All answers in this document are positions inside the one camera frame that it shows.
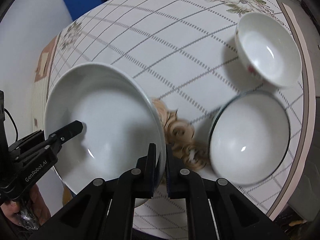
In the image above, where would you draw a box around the person's left hand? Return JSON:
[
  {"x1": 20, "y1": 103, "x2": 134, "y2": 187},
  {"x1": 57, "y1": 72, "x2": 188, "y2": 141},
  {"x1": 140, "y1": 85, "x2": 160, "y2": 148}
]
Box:
[{"x1": 1, "y1": 184, "x2": 51, "y2": 230}]

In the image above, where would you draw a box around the small white floral bowl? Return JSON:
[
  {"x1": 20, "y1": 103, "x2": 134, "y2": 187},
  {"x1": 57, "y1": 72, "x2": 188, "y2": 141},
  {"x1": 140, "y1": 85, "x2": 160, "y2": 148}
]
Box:
[{"x1": 234, "y1": 12, "x2": 302, "y2": 88}]

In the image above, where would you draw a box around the floral checked tablecloth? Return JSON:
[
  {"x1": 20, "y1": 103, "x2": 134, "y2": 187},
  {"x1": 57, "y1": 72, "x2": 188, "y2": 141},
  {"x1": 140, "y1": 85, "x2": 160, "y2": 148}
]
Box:
[{"x1": 32, "y1": 0, "x2": 317, "y2": 240}]

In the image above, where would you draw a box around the beige tape strip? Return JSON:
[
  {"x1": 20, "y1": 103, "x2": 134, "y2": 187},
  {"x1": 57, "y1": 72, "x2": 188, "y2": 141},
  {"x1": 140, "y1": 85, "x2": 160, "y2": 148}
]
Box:
[{"x1": 37, "y1": 52, "x2": 49, "y2": 77}]

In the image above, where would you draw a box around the teal rimmed white bowl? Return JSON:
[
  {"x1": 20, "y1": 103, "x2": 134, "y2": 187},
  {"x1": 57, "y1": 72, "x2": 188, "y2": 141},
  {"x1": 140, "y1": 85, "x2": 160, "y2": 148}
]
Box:
[{"x1": 208, "y1": 91, "x2": 291, "y2": 186}]

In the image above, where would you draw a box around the large white floral bowl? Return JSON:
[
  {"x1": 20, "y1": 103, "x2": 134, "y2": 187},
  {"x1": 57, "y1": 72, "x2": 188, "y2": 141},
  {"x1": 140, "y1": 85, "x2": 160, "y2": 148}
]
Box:
[{"x1": 44, "y1": 62, "x2": 165, "y2": 194}]

